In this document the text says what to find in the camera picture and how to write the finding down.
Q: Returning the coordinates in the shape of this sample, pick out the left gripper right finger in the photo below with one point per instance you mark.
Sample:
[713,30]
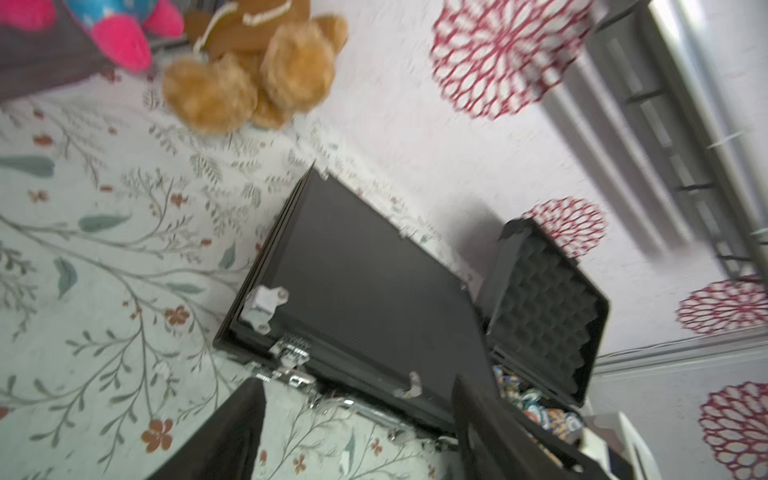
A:
[497,441]

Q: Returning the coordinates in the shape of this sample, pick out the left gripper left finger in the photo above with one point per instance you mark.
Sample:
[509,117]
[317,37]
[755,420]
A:
[226,446]

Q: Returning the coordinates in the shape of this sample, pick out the grey hard poker case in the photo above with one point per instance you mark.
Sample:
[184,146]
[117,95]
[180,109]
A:
[543,317]

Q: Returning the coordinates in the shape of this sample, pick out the black poker case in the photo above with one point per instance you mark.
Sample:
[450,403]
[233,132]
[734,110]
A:
[338,294]

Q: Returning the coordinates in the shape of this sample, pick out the poker chips row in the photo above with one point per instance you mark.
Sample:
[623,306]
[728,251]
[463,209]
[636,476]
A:
[567,425]

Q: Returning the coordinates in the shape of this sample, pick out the white tissue box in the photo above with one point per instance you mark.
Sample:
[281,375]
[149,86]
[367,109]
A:
[616,445]

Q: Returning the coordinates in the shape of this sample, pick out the brown teddy bear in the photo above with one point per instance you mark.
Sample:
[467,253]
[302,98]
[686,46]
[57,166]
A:
[253,62]

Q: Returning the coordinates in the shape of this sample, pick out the upper pink white plush doll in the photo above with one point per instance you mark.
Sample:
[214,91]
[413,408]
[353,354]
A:
[118,28]

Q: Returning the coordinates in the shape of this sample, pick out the grey metal wall shelf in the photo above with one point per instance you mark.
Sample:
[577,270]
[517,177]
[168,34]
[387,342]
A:
[648,120]

